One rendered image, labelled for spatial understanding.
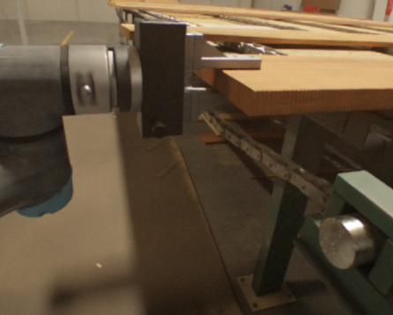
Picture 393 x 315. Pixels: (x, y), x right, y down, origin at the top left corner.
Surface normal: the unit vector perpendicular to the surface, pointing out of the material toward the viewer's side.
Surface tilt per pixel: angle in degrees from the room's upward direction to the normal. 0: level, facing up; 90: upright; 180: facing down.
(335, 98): 90
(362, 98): 90
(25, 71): 61
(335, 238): 90
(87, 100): 90
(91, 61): 48
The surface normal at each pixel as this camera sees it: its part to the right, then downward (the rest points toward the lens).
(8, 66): 0.28, -0.09
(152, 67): 0.30, 0.47
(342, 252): -0.96, 0.08
